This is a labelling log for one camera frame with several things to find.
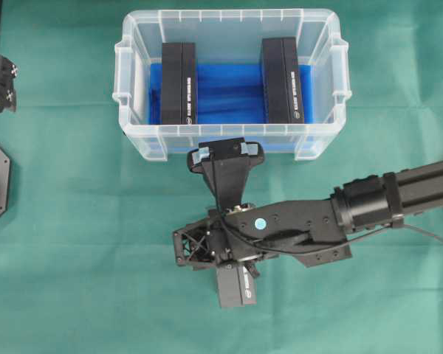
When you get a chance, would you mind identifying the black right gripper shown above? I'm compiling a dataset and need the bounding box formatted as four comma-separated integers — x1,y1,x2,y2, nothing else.
173,212,258,273

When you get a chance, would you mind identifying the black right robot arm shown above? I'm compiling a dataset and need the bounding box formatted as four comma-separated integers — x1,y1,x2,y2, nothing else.
173,162,443,277

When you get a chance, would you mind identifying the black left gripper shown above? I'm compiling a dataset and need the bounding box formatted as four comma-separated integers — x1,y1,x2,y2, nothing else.
0,55,18,113

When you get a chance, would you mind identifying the blue cloth liner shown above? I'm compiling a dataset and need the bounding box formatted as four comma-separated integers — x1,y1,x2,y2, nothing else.
140,64,314,161

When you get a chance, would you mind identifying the clear plastic storage case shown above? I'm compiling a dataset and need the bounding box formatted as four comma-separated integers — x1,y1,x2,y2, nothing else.
112,8,351,160

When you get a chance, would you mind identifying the black RealSense box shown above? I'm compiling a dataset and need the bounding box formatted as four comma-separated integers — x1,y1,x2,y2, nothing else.
261,37,305,124
216,265,257,308
160,42,198,125

